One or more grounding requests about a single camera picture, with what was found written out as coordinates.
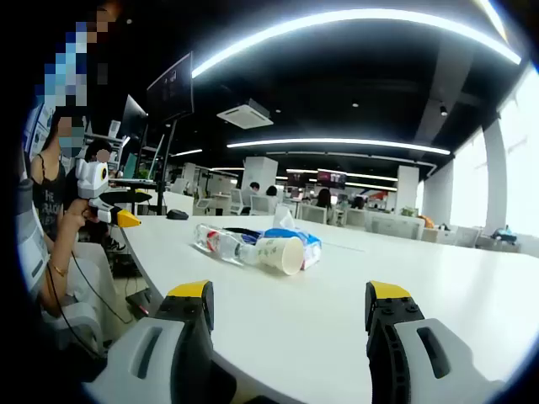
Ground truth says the black monitor stand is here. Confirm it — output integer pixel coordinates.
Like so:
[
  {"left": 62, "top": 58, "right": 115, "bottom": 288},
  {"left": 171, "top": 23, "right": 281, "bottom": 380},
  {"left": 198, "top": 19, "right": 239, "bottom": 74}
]
[{"left": 156, "top": 120, "right": 179, "bottom": 216}]

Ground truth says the open silver laptop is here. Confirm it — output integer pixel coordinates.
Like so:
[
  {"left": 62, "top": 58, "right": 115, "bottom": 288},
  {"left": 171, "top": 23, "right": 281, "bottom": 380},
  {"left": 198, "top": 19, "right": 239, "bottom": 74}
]
[{"left": 109, "top": 134, "right": 166, "bottom": 185}]

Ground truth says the thick black cable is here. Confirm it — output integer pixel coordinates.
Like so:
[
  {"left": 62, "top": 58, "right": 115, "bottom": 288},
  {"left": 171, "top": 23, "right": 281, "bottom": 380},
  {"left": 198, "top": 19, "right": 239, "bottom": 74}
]
[{"left": 221, "top": 226, "right": 264, "bottom": 246}]

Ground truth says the white chair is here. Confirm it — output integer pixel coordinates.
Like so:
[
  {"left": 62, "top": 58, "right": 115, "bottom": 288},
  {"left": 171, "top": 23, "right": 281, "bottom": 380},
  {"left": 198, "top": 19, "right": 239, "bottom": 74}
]
[{"left": 54, "top": 242, "right": 121, "bottom": 354}]

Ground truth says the wall poster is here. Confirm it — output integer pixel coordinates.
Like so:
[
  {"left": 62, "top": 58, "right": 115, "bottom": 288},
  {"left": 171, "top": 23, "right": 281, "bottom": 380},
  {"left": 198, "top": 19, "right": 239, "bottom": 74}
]
[{"left": 24, "top": 103, "right": 58, "bottom": 155}]

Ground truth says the person's left hand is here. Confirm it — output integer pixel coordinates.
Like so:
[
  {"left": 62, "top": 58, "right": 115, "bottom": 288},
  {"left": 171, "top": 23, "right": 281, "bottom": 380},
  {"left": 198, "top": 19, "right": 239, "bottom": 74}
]
[{"left": 62, "top": 196, "right": 102, "bottom": 231}]

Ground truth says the white table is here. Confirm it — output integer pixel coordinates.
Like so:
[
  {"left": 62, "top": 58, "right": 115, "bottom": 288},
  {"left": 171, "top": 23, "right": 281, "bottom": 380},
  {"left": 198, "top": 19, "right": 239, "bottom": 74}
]
[{"left": 120, "top": 191, "right": 539, "bottom": 404}]

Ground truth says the small black monitor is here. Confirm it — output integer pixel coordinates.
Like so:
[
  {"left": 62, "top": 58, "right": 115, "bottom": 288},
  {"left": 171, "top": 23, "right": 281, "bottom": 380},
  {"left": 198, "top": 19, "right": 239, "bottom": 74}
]
[{"left": 120, "top": 94, "right": 149, "bottom": 142}]

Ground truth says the blue tissue pack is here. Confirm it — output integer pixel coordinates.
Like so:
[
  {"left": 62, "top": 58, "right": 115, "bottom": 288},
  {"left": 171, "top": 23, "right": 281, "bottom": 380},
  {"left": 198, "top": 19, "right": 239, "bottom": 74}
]
[{"left": 263, "top": 205, "right": 323, "bottom": 270}]

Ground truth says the wall screen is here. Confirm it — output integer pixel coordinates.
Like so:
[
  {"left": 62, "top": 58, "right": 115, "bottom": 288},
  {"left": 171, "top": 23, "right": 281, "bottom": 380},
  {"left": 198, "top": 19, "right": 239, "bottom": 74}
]
[{"left": 318, "top": 170, "right": 349, "bottom": 189}]

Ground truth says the ceiling air conditioner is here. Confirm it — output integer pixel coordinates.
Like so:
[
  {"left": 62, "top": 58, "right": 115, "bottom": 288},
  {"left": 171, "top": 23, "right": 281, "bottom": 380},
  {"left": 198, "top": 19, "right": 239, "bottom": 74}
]
[{"left": 216, "top": 98, "right": 275, "bottom": 130}]

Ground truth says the grey worn device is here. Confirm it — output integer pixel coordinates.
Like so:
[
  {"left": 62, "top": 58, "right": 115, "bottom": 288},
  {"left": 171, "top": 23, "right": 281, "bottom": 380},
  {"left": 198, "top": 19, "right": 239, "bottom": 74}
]
[{"left": 15, "top": 178, "right": 51, "bottom": 295}]

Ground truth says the white paper cup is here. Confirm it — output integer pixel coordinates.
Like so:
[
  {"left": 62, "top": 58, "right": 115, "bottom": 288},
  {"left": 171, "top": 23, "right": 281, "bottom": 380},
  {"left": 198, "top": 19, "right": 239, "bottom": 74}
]
[{"left": 251, "top": 236, "right": 306, "bottom": 277}]

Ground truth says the large black monitor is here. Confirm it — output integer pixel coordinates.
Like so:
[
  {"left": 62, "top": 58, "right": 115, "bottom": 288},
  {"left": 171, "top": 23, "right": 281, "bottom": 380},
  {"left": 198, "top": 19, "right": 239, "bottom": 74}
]
[{"left": 146, "top": 51, "right": 195, "bottom": 124}]

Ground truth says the black device cable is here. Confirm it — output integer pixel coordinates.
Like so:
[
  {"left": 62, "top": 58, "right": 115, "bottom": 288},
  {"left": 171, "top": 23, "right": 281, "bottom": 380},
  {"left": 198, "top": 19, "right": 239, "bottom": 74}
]
[{"left": 45, "top": 252, "right": 109, "bottom": 361}]

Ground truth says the long ceiling light strip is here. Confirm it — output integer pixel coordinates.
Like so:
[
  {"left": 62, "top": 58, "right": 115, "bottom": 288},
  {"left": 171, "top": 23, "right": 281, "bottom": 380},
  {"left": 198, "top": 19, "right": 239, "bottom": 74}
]
[
  {"left": 191, "top": 8, "right": 523, "bottom": 79},
  {"left": 226, "top": 137, "right": 451, "bottom": 157}
]

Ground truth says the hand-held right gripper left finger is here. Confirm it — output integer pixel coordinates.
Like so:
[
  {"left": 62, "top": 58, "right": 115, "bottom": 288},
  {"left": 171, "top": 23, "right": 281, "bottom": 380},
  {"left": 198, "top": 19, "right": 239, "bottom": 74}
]
[{"left": 83, "top": 279, "right": 237, "bottom": 404}]

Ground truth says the clear plastic bottle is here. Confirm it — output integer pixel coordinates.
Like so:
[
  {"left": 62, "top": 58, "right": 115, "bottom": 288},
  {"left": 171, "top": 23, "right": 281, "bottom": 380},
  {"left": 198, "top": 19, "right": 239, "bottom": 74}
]
[{"left": 192, "top": 223, "right": 259, "bottom": 267}]

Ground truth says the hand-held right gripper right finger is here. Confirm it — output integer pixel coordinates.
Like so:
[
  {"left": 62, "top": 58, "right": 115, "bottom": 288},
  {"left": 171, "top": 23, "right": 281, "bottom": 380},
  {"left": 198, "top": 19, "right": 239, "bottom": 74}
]
[{"left": 364, "top": 280, "right": 505, "bottom": 404}]

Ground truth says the white pillar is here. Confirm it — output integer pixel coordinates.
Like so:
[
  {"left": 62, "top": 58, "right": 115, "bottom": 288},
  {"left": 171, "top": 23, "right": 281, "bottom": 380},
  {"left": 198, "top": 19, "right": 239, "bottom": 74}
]
[
  {"left": 483, "top": 119, "right": 509, "bottom": 237},
  {"left": 422, "top": 162, "right": 455, "bottom": 226}
]

